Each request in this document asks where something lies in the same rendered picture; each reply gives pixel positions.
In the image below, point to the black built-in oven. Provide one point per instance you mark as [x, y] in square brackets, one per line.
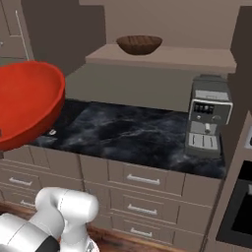
[241, 203]

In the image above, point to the large red bowl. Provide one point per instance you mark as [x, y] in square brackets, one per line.
[26, 101]

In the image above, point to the brown wooden bowl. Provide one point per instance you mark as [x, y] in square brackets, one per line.
[139, 44]

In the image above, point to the grey coffee machine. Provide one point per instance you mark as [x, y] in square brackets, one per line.
[208, 114]

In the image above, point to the beige cabinet door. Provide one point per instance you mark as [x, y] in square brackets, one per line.
[10, 29]

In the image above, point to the beige drawer front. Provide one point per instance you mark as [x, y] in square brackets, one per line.
[10, 198]
[164, 231]
[170, 180]
[6, 175]
[167, 210]

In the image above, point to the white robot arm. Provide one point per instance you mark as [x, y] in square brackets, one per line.
[62, 210]

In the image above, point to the beige wall shelf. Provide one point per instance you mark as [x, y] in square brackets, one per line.
[183, 57]

